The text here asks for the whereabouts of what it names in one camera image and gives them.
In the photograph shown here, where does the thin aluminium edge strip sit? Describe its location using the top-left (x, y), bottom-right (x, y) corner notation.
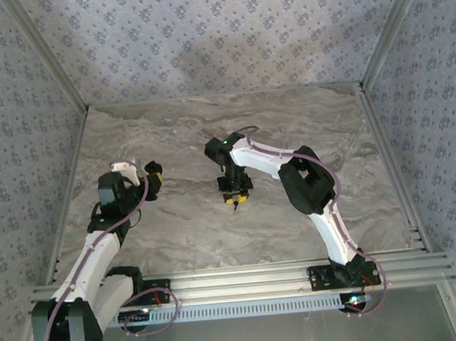
top-left (87, 81), bottom-right (361, 109)

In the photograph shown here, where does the black controller board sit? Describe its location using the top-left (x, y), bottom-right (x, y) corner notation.
top-left (117, 308), bottom-right (153, 334)
top-left (337, 291), bottom-right (373, 316)

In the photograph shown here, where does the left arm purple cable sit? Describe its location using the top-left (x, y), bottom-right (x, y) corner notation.
top-left (25, 155), bottom-right (183, 341)

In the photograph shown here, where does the aluminium side rail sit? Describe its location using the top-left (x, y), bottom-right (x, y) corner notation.
top-left (357, 78), bottom-right (435, 258)
top-left (32, 106), bottom-right (103, 287)

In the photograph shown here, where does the aluminium mounting rail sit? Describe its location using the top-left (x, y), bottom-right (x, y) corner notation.
top-left (27, 250), bottom-right (456, 317)

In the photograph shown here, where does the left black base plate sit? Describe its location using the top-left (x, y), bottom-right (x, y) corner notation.
top-left (135, 278), bottom-right (173, 307)

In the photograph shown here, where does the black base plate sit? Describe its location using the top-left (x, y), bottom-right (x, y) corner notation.
top-left (306, 260), bottom-right (383, 292)
top-left (135, 278), bottom-right (173, 307)

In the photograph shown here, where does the grey slotted cable duct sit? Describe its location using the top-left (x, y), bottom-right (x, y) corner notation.
top-left (104, 289), bottom-right (376, 330)

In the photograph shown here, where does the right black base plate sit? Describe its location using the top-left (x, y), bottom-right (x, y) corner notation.
top-left (306, 260), bottom-right (383, 292)

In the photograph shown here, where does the aluminium frame post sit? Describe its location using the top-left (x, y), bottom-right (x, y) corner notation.
top-left (352, 0), bottom-right (440, 90)
top-left (1, 0), bottom-right (91, 117)

